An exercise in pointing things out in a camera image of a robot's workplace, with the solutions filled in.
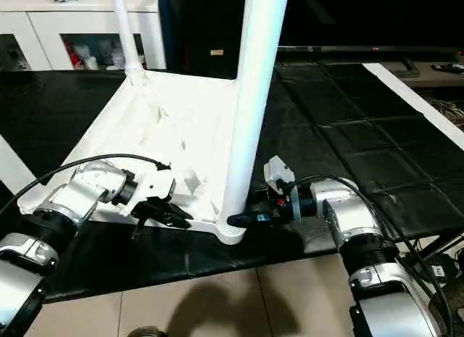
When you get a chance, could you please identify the black mat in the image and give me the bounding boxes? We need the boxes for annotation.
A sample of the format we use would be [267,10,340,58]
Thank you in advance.
[0,61,464,304]

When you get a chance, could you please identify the dark rounded foot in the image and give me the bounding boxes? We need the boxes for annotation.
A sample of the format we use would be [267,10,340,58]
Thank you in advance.
[128,325,168,337]

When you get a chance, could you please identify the black stand leg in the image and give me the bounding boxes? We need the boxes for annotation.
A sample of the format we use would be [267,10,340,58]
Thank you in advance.
[408,234,464,266]

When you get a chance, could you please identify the white flat board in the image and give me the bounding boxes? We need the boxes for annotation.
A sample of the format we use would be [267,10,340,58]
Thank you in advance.
[361,62,464,152]

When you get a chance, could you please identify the grey floor box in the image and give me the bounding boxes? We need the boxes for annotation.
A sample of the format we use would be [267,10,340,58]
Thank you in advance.
[421,254,462,280]

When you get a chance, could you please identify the short black bar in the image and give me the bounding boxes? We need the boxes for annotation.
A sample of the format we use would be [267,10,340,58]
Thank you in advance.
[401,55,422,78]

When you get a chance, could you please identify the black box gold label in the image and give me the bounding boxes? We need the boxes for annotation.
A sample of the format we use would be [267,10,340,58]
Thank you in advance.
[158,0,248,81]

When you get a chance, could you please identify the small black flat gadget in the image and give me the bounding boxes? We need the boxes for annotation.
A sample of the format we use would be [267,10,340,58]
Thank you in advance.
[430,62,464,75]

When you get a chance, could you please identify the white cabinet glass doors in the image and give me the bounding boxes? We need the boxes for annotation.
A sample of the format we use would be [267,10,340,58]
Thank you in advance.
[0,0,168,72]

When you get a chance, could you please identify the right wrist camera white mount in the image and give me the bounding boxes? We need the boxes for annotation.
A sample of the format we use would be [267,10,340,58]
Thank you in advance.
[262,154,302,222]

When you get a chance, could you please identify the black left camera cable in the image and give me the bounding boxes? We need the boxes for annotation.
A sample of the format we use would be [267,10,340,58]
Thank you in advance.
[0,153,173,215]

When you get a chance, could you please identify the silver metal rail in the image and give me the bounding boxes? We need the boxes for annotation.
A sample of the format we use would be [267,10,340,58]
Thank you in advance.
[276,44,464,54]

